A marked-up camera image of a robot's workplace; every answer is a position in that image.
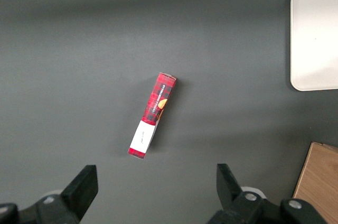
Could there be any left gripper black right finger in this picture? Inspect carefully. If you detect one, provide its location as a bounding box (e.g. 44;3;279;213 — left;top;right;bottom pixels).
208;163;330;224

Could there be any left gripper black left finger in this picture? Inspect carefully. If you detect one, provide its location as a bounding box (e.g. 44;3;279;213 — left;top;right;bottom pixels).
0;165;99;224

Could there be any wooden drawer cabinet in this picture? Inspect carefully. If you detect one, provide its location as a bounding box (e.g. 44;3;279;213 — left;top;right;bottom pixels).
292;142;338;224

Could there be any red plaid cookie box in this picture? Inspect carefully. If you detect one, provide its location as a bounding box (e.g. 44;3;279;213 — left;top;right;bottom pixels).
128;72;177;161

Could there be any beige plastic tray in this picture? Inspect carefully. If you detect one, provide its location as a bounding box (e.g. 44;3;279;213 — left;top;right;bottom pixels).
289;0;338;92

